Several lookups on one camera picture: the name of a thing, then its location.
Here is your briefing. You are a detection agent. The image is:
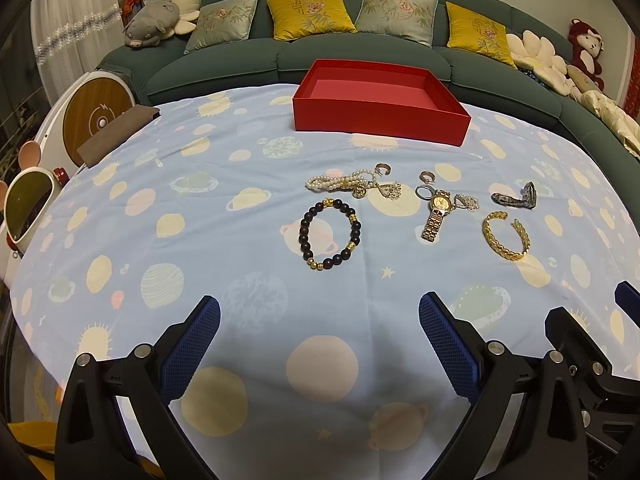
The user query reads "brown cloth pouch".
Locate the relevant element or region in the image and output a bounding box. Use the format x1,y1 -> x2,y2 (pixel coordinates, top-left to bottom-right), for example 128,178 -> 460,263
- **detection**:
78,104 -> 160,168

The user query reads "grey floral cushion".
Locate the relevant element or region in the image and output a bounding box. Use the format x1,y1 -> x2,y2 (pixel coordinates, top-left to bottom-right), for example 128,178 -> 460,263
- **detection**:
183,0 -> 259,54
355,0 -> 438,48

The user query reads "white flower shaped cushion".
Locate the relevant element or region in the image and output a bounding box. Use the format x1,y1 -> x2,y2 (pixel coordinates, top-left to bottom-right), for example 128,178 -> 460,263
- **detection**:
506,30 -> 575,96

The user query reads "left grey floral cushion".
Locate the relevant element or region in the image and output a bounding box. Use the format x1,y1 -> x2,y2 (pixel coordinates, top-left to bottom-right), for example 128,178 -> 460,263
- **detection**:
183,0 -> 259,54

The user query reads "gold chain bangle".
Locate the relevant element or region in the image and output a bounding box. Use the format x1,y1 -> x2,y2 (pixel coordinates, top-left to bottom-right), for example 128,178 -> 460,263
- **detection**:
480,210 -> 532,262

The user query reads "yellow floral cushion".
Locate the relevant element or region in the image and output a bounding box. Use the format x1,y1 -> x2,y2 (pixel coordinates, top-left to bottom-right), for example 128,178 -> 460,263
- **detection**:
446,2 -> 516,68
267,0 -> 357,41

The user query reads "right yellow floral cushion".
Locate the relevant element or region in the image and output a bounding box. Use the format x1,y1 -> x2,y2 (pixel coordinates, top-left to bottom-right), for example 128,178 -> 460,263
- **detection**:
446,2 -> 516,68

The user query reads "cream satin quilt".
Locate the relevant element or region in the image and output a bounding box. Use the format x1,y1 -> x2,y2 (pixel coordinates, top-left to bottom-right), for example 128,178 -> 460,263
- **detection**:
578,90 -> 640,159

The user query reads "gold hoop earring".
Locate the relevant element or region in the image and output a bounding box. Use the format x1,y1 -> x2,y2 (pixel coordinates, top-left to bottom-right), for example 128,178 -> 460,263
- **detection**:
374,162 -> 392,176
419,171 -> 436,184

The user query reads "round wooden white device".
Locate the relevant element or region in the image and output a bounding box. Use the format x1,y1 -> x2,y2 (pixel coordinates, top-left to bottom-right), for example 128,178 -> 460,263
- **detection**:
35,70 -> 136,177

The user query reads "silver filigree drop earring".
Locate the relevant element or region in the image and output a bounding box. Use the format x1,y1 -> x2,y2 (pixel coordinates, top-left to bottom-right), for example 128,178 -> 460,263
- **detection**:
452,194 -> 480,211
374,182 -> 402,200

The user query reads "black bead gold bracelet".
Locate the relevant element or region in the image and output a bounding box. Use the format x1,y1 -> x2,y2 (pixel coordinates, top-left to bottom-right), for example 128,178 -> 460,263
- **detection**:
297,197 -> 362,271

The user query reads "planet print blue tablecloth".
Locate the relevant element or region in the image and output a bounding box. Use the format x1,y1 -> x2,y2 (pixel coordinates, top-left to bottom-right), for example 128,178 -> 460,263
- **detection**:
11,84 -> 639,479

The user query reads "gold wrist watch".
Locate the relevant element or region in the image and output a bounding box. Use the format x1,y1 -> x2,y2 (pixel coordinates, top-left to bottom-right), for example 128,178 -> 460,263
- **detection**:
421,191 -> 454,243

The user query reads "right grey floral cushion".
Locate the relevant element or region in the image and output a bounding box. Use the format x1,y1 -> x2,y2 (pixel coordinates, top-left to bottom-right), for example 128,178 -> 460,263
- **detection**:
355,0 -> 438,48

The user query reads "white pearl necklace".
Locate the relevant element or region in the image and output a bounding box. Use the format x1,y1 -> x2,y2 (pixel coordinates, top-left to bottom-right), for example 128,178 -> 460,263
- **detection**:
304,169 -> 378,194

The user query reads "white framed small mirror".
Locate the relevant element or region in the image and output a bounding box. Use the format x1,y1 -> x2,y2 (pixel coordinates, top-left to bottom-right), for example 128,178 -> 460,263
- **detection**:
1,167 -> 62,256

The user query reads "red jewelry tray box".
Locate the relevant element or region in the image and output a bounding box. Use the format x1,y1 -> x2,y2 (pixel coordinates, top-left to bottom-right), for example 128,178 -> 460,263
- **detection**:
293,58 -> 471,146

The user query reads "red monkey plush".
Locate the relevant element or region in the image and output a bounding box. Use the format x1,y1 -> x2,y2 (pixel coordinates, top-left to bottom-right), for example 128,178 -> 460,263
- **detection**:
567,18 -> 604,90

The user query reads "grey plush animal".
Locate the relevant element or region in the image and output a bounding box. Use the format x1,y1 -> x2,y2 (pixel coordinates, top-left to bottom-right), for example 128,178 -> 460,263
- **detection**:
124,0 -> 180,49

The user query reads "white sheer curtain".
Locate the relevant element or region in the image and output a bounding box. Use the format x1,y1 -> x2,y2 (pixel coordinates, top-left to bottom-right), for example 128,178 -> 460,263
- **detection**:
30,0 -> 124,104

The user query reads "dark green sofa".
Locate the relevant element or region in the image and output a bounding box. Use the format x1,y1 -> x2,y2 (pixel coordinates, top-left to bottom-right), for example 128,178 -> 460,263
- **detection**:
99,0 -> 639,218

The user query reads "left yellow floral cushion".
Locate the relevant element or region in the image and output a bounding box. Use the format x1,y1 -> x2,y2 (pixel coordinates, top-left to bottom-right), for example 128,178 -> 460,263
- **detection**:
267,0 -> 357,41

